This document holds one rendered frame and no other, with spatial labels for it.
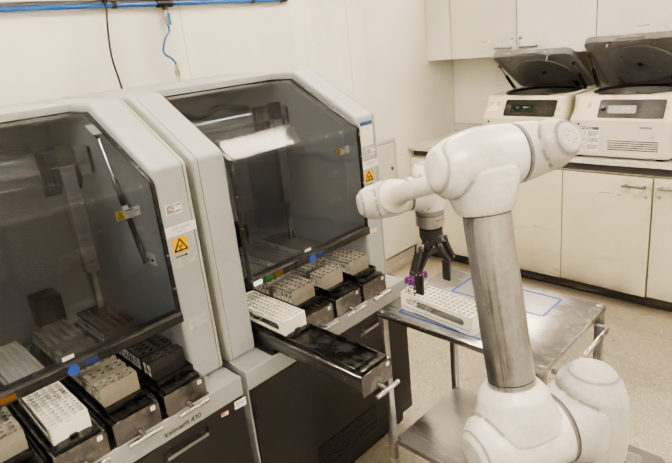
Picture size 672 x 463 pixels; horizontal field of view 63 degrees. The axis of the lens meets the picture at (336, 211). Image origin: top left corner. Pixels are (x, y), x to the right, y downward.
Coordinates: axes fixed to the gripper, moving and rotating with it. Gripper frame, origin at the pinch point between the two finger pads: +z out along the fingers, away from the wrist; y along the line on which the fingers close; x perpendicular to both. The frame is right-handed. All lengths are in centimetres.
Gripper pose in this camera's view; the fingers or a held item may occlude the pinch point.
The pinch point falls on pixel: (433, 283)
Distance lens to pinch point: 186.2
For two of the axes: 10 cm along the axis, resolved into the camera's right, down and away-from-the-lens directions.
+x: -6.5, -1.6, 7.5
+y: 7.6, -2.7, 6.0
